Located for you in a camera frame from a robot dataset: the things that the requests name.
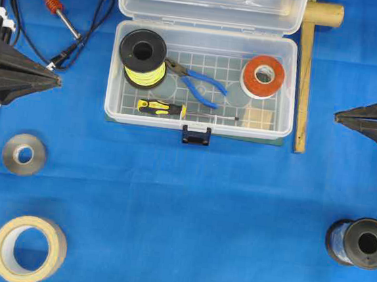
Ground yellow black screwdriver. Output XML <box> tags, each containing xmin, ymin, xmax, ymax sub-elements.
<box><xmin>137</xmin><ymin>99</ymin><xmax>239</xmax><ymax>121</ymax></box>

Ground wooden mallet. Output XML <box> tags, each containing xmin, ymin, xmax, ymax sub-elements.
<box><xmin>293</xmin><ymin>0</ymin><xmax>345</xmax><ymax>154</ymax></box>

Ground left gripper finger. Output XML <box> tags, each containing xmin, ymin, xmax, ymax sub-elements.
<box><xmin>0</xmin><ymin>69</ymin><xmax>62</xmax><ymax>106</ymax></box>
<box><xmin>0</xmin><ymin>39</ymin><xmax>61</xmax><ymax>82</ymax></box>

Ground beige masking tape roll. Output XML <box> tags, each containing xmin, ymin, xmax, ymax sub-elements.
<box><xmin>0</xmin><ymin>215</ymin><xmax>67</xmax><ymax>282</ymax></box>

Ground red tape roll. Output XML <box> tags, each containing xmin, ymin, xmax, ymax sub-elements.
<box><xmin>240</xmin><ymin>55</ymin><xmax>286</xmax><ymax>100</ymax></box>

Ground blue wire spool black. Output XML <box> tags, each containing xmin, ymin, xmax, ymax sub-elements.
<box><xmin>325</xmin><ymin>218</ymin><xmax>377</xmax><ymax>270</ymax></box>

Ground blue handled nipper pliers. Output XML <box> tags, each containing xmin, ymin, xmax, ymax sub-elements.
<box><xmin>159</xmin><ymin>57</ymin><xmax>231</xmax><ymax>111</ymax></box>

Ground blue table cloth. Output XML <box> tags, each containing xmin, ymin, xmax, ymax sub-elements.
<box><xmin>0</xmin><ymin>0</ymin><xmax>377</xmax><ymax>282</ymax></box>

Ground black soldering iron cable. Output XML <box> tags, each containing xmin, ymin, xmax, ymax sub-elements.
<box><xmin>0</xmin><ymin>0</ymin><xmax>115</xmax><ymax>77</ymax></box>

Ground small wooden block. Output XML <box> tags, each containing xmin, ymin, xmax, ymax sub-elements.
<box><xmin>241</xmin><ymin>108</ymin><xmax>274</xmax><ymax>131</ymax></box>

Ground clear plastic toolbox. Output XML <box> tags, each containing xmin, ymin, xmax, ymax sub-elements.
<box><xmin>104</xmin><ymin>0</ymin><xmax>308</xmax><ymax>145</ymax></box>

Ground yellow wire spool black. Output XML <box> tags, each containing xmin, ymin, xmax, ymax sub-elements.
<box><xmin>119</xmin><ymin>28</ymin><xmax>167</xmax><ymax>90</ymax></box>

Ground grey tape roll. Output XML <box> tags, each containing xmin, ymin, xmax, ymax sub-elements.
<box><xmin>2</xmin><ymin>133</ymin><xmax>47</xmax><ymax>176</ymax></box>

